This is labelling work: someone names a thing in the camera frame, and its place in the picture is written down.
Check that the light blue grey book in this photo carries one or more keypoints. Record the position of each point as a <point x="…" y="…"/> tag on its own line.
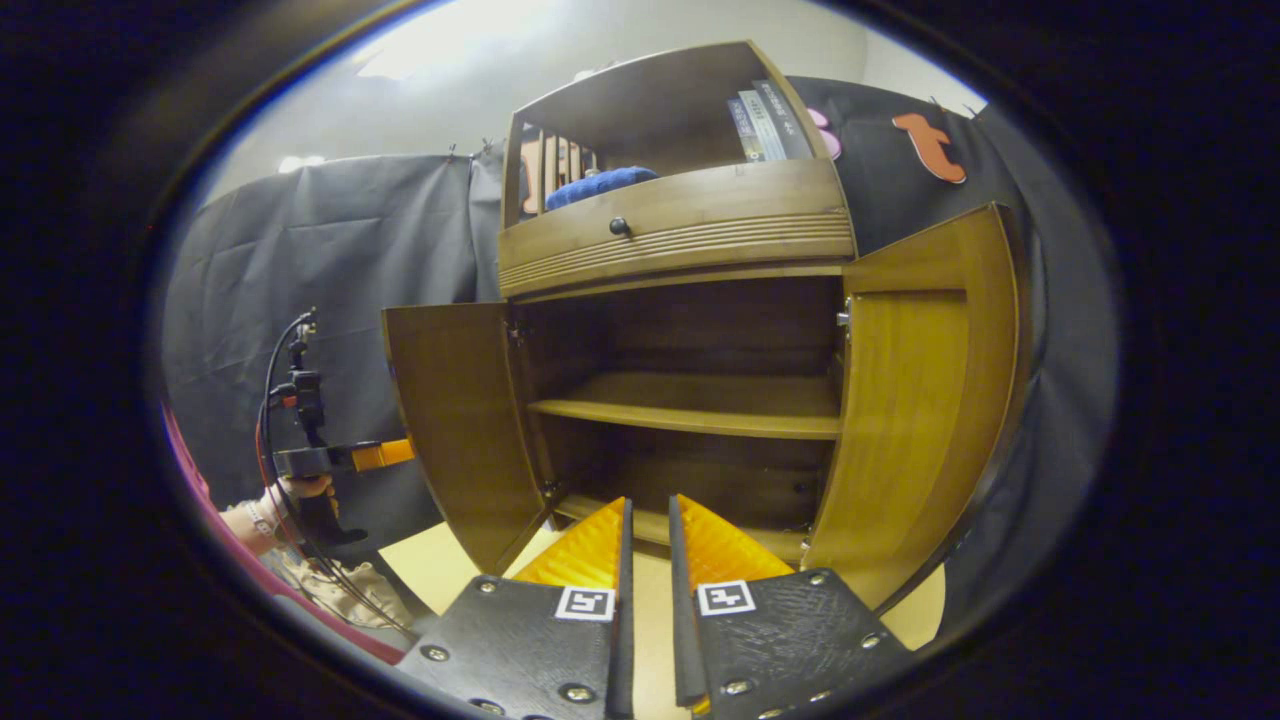
<point x="765" y="125"/>

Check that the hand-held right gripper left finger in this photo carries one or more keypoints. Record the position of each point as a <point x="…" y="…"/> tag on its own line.
<point x="626" y="640"/>

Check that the small ceiling light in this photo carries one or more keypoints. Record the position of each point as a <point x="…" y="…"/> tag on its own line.
<point x="300" y="162"/>

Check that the wooden drawer with black knob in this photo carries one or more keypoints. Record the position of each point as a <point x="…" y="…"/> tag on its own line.
<point x="720" y="205"/>

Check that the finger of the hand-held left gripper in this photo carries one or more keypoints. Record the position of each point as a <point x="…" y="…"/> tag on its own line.
<point x="320" y="460"/>

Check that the wooden double-door shoe cabinet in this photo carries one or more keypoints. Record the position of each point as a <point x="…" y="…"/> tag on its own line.
<point x="650" y="100"/>

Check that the blue folded towel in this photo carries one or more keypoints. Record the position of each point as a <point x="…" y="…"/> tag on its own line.
<point x="600" y="185"/>

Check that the beige patterned cloth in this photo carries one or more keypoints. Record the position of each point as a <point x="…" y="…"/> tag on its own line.
<point x="350" y="595"/>

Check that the person's pink garment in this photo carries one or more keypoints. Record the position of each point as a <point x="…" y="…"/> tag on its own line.
<point x="270" y="590"/>

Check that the white wrist band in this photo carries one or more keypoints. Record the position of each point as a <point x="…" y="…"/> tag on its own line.
<point x="262" y="518"/>

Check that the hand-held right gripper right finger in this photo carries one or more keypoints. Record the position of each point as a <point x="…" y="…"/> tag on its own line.
<point x="682" y="640"/>

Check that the black backdrop cloth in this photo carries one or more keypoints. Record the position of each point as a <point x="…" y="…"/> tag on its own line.
<point x="350" y="250"/>

